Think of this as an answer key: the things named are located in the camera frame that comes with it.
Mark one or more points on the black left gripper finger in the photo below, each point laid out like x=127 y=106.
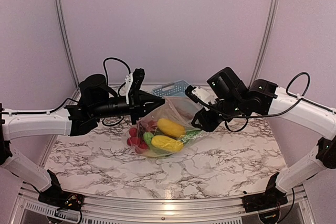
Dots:
x=148 y=107
x=149 y=98

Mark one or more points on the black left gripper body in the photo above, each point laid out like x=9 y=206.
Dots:
x=103 y=109

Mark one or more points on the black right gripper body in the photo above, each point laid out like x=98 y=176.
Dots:
x=213 y=123

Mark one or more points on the clear zip top bag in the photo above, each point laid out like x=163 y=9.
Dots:
x=180 y=110

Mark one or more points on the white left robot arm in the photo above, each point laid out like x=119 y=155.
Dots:
x=97 y=101

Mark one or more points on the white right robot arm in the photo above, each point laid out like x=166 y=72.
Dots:
x=292 y=117

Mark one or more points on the green fake cucumber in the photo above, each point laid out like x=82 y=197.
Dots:
x=188 y=136

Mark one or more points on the red fake grape bunch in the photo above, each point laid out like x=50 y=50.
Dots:
x=140 y=136

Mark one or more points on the light blue perforated plastic basket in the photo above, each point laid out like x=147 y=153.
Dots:
x=173 y=89

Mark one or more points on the aluminium front rail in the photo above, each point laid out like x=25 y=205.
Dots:
x=104 y=209

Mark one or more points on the right aluminium corner post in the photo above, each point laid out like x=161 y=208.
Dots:
x=270 y=21

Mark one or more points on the aluminium corner post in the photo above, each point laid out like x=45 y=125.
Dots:
x=270 y=21
x=65 y=42

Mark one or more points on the left aluminium corner post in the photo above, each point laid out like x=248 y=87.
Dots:
x=65 y=42

